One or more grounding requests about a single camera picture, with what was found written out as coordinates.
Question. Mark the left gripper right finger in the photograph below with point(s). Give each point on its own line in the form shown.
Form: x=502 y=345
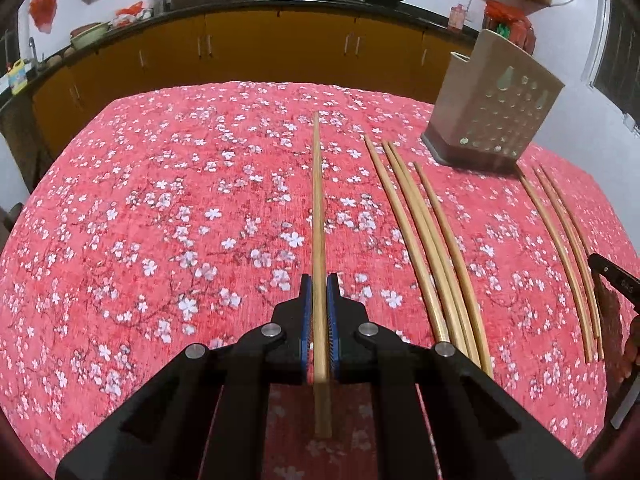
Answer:
x=436 y=414

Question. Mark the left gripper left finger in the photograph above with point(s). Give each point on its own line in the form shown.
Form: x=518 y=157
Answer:
x=204 y=414

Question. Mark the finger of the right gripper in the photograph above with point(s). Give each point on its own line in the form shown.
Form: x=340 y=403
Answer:
x=621 y=280

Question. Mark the lower wooden kitchen cabinets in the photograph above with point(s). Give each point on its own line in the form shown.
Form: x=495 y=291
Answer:
x=283 y=45

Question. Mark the red floral tablecloth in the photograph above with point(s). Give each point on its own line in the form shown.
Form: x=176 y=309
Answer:
x=183 y=215

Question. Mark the right window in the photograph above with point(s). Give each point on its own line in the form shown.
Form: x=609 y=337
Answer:
x=618 y=74

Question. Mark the beige perforated utensil holder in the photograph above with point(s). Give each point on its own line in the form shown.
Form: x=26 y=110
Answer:
x=490 y=106

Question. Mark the red bags and boxes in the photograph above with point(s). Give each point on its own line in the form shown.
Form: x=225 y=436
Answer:
x=511 y=23

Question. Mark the pink bottle on counter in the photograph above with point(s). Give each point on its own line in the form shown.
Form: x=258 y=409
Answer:
x=456 y=18

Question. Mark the yellow detergent bottle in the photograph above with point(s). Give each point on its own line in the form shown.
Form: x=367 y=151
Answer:
x=17 y=74

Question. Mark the green basin on counter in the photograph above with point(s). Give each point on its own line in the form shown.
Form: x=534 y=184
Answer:
x=88 y=34

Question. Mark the orange plastic bag on counter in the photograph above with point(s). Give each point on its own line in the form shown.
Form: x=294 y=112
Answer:
x=131 y=14

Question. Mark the red plastic bag on wall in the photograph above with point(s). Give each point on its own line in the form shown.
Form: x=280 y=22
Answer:
x=43 y=13

